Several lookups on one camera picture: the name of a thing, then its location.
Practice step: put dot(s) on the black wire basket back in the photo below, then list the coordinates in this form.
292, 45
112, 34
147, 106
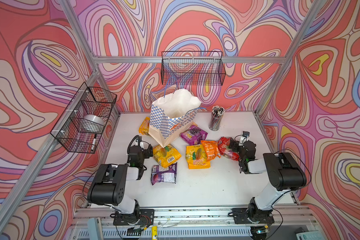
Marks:
192, 68

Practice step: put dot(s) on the black marker in basket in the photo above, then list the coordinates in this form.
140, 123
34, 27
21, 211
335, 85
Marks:
93, 146

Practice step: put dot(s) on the checkered paper bag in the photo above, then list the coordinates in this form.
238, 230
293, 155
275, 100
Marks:
171, 115

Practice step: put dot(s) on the cup of straws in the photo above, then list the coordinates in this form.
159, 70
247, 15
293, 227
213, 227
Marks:
216, 118

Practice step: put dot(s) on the black wire basket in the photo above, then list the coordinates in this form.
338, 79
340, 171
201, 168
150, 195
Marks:
192, 68
72, 131

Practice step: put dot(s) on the purple berries snack bag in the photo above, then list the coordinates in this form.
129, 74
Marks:
164, 175

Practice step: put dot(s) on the silver bowl in basket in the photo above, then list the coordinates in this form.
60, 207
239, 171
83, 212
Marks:
95, 119

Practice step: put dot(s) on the red fruit snack bag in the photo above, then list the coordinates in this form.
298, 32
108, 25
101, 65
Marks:
226, 150

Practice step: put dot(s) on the small yellow snack bag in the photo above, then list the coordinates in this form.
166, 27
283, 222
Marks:
144, 127

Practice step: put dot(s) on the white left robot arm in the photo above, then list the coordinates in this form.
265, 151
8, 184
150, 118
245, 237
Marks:
108, 187

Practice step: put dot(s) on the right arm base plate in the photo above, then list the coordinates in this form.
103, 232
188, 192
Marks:
248, 216

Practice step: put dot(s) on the yellow jelly snack bag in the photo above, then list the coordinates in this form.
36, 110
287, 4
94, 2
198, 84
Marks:
196, 157

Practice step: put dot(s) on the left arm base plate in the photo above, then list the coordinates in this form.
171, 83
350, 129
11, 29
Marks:
140, 218

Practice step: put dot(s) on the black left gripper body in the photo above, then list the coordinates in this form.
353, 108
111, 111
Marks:
147, 151

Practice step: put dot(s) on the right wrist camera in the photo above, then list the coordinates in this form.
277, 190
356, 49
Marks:
244, 137

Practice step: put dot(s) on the black wire basket left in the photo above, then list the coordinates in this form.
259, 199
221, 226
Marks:
72, 131

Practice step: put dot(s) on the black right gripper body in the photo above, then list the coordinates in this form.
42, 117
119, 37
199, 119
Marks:
236, 147

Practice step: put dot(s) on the yellow mango snack bag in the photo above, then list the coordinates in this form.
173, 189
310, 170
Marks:
166, 156

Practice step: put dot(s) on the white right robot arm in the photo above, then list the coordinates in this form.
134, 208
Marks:
284, 175

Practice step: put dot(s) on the purple grape snack bag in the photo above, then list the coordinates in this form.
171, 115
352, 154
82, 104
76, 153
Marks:
194, 135

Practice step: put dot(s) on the orange snack bag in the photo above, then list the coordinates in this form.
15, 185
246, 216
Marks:
211, 149

